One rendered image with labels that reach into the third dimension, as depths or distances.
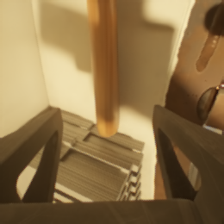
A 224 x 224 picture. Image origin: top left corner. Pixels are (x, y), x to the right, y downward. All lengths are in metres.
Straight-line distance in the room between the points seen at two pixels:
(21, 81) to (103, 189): 0.16
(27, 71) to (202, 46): 0.20
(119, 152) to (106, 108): 0.07
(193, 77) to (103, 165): 0.14
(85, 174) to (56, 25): 0.17
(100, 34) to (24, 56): 0.12
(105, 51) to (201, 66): 0.09
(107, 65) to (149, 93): 0.06
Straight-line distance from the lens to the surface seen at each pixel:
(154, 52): 0.21
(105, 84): 0.20
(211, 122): 0.22
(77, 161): 0.26
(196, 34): 0.20
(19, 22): 0.27
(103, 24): 0.18
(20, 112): 0.29
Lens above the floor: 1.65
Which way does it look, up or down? 46 degrees down
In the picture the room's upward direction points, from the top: 141 degrees counter-clockwise
